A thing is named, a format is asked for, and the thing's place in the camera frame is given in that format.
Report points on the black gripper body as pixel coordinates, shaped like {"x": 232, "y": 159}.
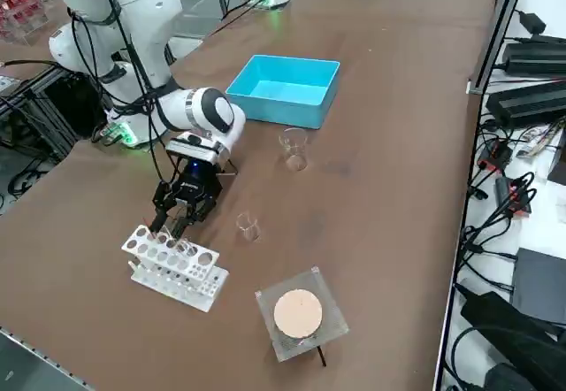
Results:
{"x": 194, "y": 187}

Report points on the glass test tube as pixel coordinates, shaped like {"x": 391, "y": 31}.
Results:
{"x": 165, "y": 236}
{"x": 188, "y": 247}

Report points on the white test tube rack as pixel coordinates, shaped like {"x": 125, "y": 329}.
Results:
{"x": 177, "y": 285}

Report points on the small glass beaker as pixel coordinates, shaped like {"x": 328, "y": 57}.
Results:
{"x": 248, "y": 229}

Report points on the large glass beaker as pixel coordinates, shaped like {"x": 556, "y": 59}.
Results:
{"x": 294, "y": 152}

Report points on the blue plastic bin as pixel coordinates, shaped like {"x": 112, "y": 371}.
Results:
{"x": 283, "y": 108}

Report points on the clear acrylic shelf red items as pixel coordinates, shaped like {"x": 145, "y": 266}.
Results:
{"x": 22, "y": 15}

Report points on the red and black device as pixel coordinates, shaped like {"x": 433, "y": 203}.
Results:
{"x": 497, "y": 156}
{"x": 513, "y": 196}

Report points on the black power supply brick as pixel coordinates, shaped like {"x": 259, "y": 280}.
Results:
{"x": 526, "y": 103}
{"x": 535, "y": 57}

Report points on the dark grey flat box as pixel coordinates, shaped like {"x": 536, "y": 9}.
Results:
{"x": 541, "y": 285}

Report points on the small black power adapter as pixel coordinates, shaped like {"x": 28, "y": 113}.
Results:
{"x": 533, "y": 21}

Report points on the black frame cart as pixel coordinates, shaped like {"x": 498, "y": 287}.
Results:
{"x": 66, "y": 103}

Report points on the aluminium frame post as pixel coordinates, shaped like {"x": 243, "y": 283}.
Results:
{"x": 504, "y": 24}

